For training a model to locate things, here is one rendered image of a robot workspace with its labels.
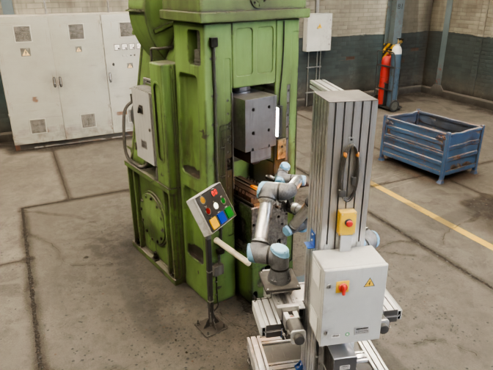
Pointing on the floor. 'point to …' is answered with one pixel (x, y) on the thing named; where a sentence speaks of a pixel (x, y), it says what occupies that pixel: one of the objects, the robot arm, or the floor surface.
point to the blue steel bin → (431, 142)
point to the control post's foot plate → (210, 327)
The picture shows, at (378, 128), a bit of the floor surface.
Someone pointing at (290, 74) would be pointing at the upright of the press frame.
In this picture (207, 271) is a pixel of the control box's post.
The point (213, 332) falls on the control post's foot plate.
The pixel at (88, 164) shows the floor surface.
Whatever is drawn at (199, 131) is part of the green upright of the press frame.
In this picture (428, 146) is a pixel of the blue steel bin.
